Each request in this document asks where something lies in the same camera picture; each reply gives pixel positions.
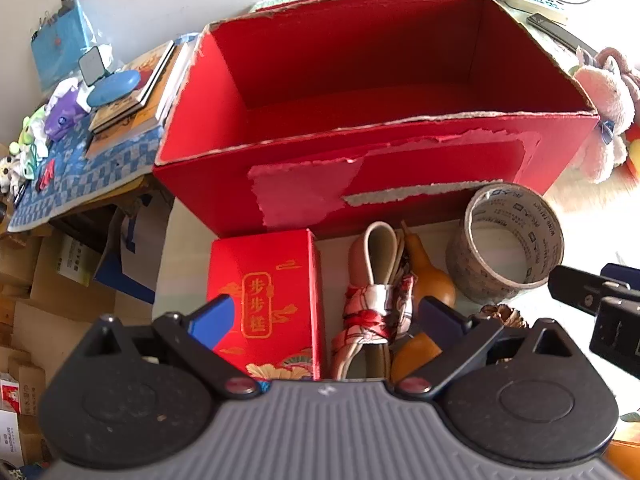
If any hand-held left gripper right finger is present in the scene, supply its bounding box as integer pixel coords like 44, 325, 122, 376
392, 296, 583, 403

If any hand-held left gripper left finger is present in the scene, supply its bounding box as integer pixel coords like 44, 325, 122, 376
75, 294, 263, 402

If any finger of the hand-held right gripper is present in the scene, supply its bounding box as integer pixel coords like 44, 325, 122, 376
547, 264, 633, 317
600, 262, 640, 291

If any orange gourd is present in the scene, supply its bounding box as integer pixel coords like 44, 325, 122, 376
390, 220, 457, 383

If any brown pine cone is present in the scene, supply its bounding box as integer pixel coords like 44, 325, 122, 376
477, 303, 526, 330

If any printed packing tape roll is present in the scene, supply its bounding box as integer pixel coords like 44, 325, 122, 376
445, 181, 566, 306

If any small red gift box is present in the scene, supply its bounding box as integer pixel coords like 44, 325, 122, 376
206, 228, 323, 381

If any large red cardboard box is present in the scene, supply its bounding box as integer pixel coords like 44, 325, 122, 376
152, 0, 601, 241

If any multicolour plush toy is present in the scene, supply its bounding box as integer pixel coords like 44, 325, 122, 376
620, 125, 640, 183

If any wooden side table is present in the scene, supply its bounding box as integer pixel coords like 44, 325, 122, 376
47, 175, 176, 246

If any pile of cardboard boxes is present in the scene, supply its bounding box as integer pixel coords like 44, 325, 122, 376
0, 195, 173, 471

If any pink plush toy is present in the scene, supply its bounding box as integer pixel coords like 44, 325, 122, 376
567, 46, 640, 184

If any blue checkered cloth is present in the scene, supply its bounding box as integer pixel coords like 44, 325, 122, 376
7, 32, 201, 233

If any stack of books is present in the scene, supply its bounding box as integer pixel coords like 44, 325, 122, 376
84, 42, 196, 158

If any thin yellow book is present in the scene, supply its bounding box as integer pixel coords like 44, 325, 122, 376
90, 42, 185, 136

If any red clip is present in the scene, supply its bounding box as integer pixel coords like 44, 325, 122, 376
36, 159, 57, 191

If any purple toy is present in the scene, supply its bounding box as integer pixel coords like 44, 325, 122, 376
44, 91, 88, 142

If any blue oval case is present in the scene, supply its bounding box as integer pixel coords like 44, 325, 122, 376
86, 69, 142, 108

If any black phone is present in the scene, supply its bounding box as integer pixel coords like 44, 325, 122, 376
526, 12, 598, 56

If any small white spotted toy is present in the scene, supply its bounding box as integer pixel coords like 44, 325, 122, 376
0, 155, 23, 196

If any orange cartoon cover book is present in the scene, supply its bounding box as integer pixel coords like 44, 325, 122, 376
89, 40, 177, 133

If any green frog toy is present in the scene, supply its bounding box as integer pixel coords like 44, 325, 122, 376
7, 107, 48, 161

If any crumpled white paper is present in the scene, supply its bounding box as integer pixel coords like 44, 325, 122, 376
47, 77, 93, 111

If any small black-framed mirror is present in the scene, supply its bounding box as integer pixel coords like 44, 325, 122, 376
77, 46, 113, 87

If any blue notebook in plastic bag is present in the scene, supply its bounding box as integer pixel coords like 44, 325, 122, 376
30, 0, 96, 93

